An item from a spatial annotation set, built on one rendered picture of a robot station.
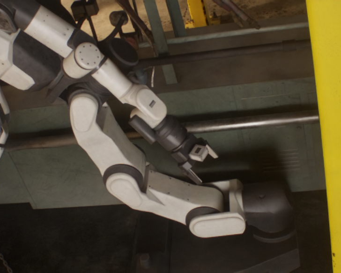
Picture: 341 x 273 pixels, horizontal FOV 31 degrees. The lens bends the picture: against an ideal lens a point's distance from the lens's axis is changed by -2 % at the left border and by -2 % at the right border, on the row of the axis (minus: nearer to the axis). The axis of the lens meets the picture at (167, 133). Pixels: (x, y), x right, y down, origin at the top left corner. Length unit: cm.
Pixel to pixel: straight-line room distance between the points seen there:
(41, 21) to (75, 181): 125
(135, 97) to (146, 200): 52
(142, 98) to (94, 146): 38
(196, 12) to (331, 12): 280
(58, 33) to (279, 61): 102
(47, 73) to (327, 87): 94
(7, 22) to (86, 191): 131
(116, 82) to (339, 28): 81
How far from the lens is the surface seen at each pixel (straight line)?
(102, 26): 442
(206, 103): 245
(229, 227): 228
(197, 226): 228
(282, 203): 227
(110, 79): 181
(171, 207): 229
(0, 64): 190
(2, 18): 176
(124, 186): 216
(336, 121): 134
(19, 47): 188
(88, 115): 199
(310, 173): 268
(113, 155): 214
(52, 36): 177
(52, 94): 200
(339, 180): 146
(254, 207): 226
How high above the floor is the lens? 194
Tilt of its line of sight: 37 degrees down
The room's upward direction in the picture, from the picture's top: 17 degrees counter-clockwise
